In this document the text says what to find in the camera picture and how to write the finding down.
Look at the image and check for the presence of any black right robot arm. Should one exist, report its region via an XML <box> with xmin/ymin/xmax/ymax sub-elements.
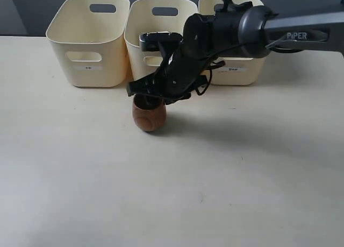
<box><xmin>127</xmin><ymin>3</ymin><xmax>343</xmax><ymax>104</ymax></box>

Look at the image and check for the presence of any cream middle plastic bin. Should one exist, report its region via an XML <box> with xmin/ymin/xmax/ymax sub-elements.
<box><xmin>124</xmin><ymin>0</ymin><xmax>198</xmax><ymax>81</ymax></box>

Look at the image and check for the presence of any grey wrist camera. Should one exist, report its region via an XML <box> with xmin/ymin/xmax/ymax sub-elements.
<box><xmin>139</xmin><ymin>32</ymin><xmax>183</xmax><ymax>52</ymax></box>

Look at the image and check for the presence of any cream right plastic bin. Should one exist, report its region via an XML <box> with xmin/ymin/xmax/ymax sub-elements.
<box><xmin>198</xmin><ymin>0</ymin><xmax>273</xmax><ymax>86</ymax></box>

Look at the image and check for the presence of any brown wooden cup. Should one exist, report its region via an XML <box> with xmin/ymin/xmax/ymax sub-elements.
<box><xmin>132</xmin><ymin>94</ymin><xmax>167</xmax><ymax>132</ymax></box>

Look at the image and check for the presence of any cream plastic bin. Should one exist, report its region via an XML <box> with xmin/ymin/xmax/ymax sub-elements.
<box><xmin>46</xmin><ymin>0</ymin><xmax>130</xmax><ymax>88</ymax></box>
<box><xmin>198</xmin><ymin>0</ymin><xmax>273</xmax><ymax>86</ymax></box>
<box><xmin>124</xmin><ymin>0</ymin><xmax>198</xmax><ymax>81</ymax></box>

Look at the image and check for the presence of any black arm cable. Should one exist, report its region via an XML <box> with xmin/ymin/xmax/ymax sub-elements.
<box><xmin>193</xmin><ymin>0</ymin><xmax>285</xmax><ymax>96</ymax></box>

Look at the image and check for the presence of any cream left plastic bin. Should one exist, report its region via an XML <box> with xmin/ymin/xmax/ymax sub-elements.
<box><xmin>46</xmin><ymin>0</ymin><xmax>130</xmax><ymax>88</ymax></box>

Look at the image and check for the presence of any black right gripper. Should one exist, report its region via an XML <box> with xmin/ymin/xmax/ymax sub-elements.
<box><xmin>126</xmin><ymin>46</ymin><xmax>212</xmax><ymax>109</ymax></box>

